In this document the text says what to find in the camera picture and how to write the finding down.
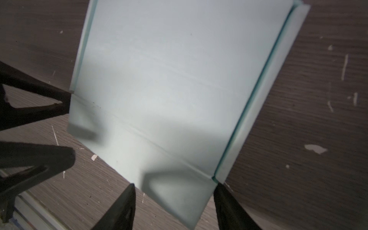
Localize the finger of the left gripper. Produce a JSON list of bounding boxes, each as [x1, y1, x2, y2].
[[1, 62, 71, 131], [1, 141, 76, 223]]

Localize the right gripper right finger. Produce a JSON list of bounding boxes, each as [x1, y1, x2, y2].
[[214, 184, 261, 230]]

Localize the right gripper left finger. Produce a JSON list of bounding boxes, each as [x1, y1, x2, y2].
[[92, 184, 136, 230]]

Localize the light blue paper box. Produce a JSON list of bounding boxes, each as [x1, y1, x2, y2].
[[67, 1, 310, 229]]

